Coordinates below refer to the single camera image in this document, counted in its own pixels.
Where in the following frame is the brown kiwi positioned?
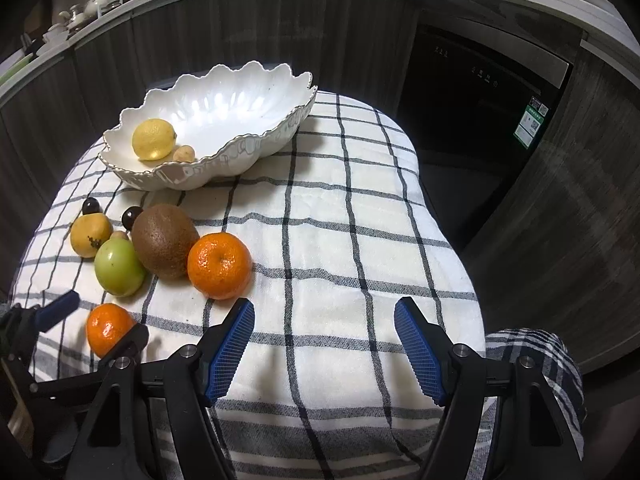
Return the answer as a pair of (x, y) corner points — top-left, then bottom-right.
(131, 204), (201, 281)

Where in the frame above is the white scalloped ceramic bowl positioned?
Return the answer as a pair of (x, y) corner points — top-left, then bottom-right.
(98, 61), (319, 192)

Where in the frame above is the black built-in dishwasher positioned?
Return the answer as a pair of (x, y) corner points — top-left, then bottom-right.
(395, 22), (573, 251)

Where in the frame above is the white black plaid cloth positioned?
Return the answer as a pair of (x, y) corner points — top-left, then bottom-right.
(9, 91), (586, 480)

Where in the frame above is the green apple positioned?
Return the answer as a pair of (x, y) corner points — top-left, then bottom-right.
(94, 238), (147, 297)

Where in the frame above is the large orange mandarin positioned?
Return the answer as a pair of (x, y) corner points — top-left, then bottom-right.
(187, 232), (253, 301)

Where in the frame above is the yellow lemon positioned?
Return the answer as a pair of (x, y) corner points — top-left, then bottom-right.
(132, 118), (178, 162)

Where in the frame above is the green plate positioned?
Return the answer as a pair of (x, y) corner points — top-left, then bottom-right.
(0, 52), (33, 86)

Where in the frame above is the yellow loquat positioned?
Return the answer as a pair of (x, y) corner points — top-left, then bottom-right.
(70, 213), (113, 259)

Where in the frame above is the green label sticker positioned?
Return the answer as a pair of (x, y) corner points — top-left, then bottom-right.
(513, 95), (549, 148)

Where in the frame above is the small white ceramic pot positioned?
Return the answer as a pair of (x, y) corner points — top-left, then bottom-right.
(59, 4), (90, 30)

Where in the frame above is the small orange mandarin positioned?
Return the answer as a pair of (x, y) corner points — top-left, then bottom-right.
(86, 303), (138, 359)

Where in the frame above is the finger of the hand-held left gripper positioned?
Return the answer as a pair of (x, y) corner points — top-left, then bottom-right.
(27, 324), (151, 397)
(0, 290), (81, 356)

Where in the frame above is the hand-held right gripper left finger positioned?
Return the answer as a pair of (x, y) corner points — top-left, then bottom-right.
(65, 297), (257, 480)

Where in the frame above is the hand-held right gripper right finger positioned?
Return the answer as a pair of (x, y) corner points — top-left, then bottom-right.
(394, 296), (583, 480)

